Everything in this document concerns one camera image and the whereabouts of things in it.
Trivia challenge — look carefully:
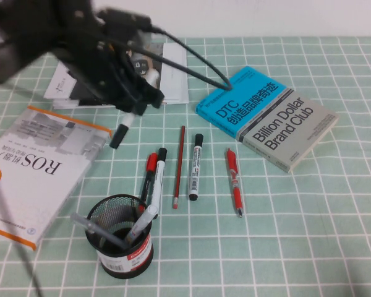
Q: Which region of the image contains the white marker with black ends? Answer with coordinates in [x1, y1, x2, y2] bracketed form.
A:
[109, 69, 161, 150]

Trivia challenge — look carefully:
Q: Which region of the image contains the green white checked tablecloth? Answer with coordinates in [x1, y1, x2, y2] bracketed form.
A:
[0, 37, 371, 297]

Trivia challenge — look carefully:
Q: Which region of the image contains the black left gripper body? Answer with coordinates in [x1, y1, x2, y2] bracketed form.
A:
[56, 28, 145, 108]

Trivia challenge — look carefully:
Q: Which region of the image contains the blue grey DTC book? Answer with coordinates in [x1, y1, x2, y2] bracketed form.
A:
[195, 66, 340, 174]

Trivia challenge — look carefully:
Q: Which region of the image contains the slim white marker black cap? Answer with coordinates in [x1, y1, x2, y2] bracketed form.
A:
[147, 147, 168, 220]

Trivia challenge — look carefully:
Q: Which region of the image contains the red gel pen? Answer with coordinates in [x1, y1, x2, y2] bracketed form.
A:
[225, 147, 244, 219]

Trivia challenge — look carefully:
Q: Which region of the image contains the black mesh pen holder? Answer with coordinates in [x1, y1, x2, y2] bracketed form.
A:
[85, 194, 155, 280]

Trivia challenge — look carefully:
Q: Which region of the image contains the thick black cable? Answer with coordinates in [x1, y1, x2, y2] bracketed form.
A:
[123, 26, 234, 92]

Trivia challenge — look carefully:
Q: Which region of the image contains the white orange ROS book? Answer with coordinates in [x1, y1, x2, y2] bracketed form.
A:
[0, 106, 113, 252]

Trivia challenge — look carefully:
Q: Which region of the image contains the black pen with red cap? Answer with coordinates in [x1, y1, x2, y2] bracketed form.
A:
[137, 152, 159, 214]

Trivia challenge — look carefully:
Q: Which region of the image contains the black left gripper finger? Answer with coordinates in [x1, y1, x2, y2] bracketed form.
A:
[135, 84, 166, 110]
[115, 95, 148, 117]

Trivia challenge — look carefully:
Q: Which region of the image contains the red pencil with eraser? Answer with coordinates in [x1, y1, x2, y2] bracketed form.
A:
[172, 125, 186, 210]

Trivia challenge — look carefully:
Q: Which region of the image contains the grey translucent pen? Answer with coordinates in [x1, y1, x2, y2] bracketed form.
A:
[69, 212, 129, 250]

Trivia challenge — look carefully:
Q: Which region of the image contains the brochure with robot photo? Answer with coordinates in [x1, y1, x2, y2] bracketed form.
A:
[43, 38, 188, 105]

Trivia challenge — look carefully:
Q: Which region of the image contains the thick white marker black cap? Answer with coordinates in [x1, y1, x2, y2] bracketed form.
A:
[188, 133, 205, 202]

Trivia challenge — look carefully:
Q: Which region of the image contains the thin black cable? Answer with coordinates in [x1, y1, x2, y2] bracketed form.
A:
[0, 145, 46, 297]

